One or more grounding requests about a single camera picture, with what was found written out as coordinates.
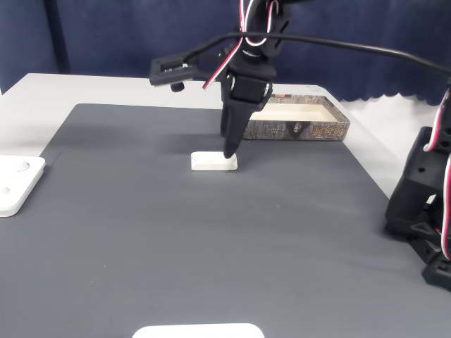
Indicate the white rectangular block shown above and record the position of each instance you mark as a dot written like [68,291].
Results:
[208,163]

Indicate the printed open cardboard box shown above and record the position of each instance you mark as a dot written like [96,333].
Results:
[317,132]

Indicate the dark gray table mat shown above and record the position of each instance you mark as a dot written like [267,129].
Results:
[176,246]

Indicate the dark blue curtain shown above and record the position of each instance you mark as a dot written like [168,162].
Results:
[105,35]

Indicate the black gripper camera mount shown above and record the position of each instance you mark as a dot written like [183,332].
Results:
[172,70]

